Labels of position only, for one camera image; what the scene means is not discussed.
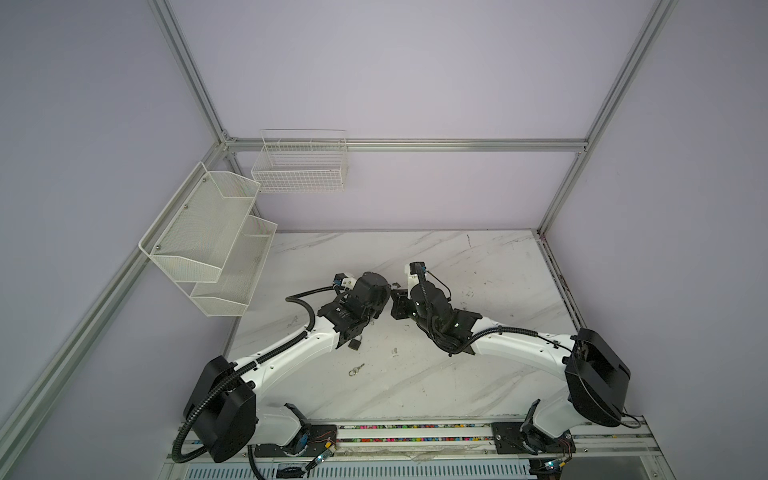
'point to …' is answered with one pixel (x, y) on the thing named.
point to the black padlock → (354, 344)
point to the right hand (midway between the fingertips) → (387, 291)
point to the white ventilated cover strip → (497, 470)
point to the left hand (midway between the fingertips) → (392, 285)
